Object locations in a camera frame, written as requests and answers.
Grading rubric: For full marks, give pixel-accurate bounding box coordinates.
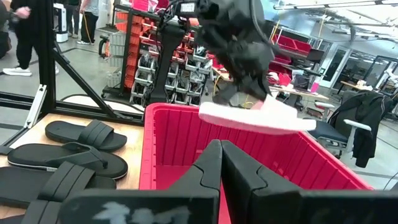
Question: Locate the black flip-flop sandal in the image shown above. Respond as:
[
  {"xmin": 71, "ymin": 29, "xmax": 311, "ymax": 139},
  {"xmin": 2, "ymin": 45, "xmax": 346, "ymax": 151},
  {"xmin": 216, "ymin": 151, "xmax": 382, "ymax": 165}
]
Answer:
[{"xmin": 6, "ymin": 142, "xmax": 129, "ymax": 180}]

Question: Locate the red plastic bin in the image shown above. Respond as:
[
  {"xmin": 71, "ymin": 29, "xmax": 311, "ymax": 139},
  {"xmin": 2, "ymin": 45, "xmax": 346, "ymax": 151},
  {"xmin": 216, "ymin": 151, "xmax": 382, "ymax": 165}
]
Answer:
[{"xmin": 139, "ymin": 102, "xmax": 374, "ymax": 224}]

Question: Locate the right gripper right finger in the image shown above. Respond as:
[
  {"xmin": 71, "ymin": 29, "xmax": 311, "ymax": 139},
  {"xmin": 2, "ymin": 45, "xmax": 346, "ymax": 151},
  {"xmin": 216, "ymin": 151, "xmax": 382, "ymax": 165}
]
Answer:
[{"xmin": 221, "ymin": 140, "xmax": 398, "ymax": 224}]

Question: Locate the small black slide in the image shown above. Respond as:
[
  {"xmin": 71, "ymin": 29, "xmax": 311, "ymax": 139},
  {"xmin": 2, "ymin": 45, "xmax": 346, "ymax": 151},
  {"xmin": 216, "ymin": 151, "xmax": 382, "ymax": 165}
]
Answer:
[{"xmin": 45, "ymin": 119, "xmax": 128, "ymax": 153}]

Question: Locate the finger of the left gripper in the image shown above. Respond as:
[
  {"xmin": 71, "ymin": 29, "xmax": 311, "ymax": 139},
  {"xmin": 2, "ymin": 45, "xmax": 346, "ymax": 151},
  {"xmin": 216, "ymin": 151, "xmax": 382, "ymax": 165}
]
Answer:
[
  {"xmin": 213, "ymin": 82, "xmax": 242, "ymax": 106},
  {"xmin": 247, "ymin": 76, "xmax": 272, "ymax": 102}
]

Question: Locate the white floor machine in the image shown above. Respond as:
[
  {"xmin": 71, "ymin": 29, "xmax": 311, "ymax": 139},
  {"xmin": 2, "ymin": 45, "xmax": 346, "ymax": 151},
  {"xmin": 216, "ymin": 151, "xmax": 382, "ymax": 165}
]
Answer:
[{"xmin": 52, "ymin": 2, "xmax": 69, "ymax": 44}]

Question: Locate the pink foam slide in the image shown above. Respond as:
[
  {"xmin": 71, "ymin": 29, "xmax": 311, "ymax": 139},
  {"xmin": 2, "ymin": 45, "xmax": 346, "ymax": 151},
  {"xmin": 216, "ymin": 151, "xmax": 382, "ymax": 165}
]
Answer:
[{"xmin": 198, "ymin": 95, "xmax": 317, "ymax": 135}]

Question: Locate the grey office chair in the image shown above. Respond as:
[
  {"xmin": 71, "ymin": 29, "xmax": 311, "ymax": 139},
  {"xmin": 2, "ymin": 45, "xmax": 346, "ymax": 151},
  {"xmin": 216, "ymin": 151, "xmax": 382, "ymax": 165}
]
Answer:
[{"xmin": 306, "ymin": 90, "xmax": 374, "ymax": 159}]

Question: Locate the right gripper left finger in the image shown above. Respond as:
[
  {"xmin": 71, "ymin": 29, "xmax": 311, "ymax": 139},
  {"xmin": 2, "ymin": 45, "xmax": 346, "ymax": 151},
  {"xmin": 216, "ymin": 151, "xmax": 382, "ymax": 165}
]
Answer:
[{"xmin": 58, "ymin": 139, "xmax": 223, "ymax": 224}]

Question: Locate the office chair with black jacket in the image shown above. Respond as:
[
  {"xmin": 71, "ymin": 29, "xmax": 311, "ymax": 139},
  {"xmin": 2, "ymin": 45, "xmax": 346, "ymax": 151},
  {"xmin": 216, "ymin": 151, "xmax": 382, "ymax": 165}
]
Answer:
[{"xmin": 328, "ymin": 90, "xmax": 394, "ymax": 169}]

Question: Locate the black rack with parts bins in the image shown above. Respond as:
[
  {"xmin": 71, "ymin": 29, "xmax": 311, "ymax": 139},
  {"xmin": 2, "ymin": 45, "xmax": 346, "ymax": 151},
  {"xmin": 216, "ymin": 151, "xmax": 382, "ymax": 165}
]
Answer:
[{"xmin": 101, "ymin": 0, "xmax": 215, "ymax": 108}]

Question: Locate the person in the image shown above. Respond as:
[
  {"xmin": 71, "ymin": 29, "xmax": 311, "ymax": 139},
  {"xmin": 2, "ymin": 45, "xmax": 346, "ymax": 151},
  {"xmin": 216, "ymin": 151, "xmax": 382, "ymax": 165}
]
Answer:
[
  {"xmin": 0, "ymin": 0, "xmax": 12, "ymax": 60},
  {"xmin": 2, "ymin": 0, "xmax": 60, "ymax": 77},
  {"xmin": 63, "ymin": 0, "xmax": 81, "ymax": 39},
  {"xmin": 76, "ymin": 0, "xmax": 101, "ymax": 46}
]

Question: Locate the silver metal bracket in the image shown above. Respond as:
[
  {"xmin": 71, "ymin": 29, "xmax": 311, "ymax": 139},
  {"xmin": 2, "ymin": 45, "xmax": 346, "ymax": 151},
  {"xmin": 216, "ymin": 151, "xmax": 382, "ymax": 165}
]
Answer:
[{"xmin": 24, "ymin": 83, "xmax": 48, "ymax": 129}]

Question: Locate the wooden desk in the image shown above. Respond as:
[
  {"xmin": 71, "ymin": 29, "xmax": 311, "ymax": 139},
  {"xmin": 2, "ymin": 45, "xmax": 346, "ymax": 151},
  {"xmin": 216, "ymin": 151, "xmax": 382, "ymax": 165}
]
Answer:
[{"xmin": 269, "ymin": 83, "xmax": 330, "ymax": 110}]

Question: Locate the black aluminium rig frame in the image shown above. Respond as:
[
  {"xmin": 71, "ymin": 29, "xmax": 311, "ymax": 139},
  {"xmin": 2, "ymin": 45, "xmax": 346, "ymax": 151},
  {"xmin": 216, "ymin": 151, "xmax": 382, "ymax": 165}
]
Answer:
[{"xmin": 0, "ymin": 0, "xmax": 146, "ymax": 156}]

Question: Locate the black thick-soled slide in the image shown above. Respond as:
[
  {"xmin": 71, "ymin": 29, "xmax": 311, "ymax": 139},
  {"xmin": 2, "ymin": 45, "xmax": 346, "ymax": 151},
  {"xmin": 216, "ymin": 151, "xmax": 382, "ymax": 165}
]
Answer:
[
  {"xmin": 0, "ymin": 161, "xmax": 118, "ymax": 209},
  {"xmin": 0, "ymin": 198, "xmax": 78, "ymax": 224}
]

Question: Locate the shelf with red bins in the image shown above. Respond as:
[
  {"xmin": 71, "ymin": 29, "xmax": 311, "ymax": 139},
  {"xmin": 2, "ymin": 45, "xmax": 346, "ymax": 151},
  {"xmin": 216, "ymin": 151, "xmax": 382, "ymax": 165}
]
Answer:
[{"xmin": 269, "ymin": 26, "xmax": 326, "ymax": 86}]

